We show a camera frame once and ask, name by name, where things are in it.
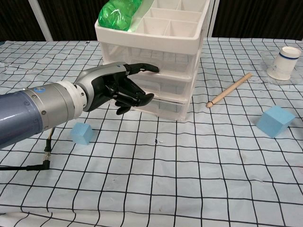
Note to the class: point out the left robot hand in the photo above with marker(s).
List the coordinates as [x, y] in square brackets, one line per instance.
[99, 78]

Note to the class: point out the white compartment tray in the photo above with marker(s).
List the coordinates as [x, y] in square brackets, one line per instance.
[151, 39]

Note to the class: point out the large blue foam cube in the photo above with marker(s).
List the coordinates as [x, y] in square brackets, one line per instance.
[274, 121]

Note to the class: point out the white partition post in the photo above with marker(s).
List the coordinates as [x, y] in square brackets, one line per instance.
[42, 21]
[213, 16]

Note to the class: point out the checked tablecloth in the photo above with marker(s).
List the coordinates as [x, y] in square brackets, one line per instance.
[165, 177]

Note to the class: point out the green plastic bottle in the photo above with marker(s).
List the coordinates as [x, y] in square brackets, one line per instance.
[116, 16]

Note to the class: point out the white paper cup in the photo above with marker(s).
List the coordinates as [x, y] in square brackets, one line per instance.
[282, 63]

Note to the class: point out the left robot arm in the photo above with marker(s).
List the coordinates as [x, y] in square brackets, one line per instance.
[28, 113]

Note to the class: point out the clear plastic tray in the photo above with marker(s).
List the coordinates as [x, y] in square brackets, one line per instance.
[266, 58]

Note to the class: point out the small blue foam cube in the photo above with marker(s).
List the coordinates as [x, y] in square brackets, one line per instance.
[80, 133]

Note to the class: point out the wooden stick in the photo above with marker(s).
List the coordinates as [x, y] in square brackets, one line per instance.
[228, 91]

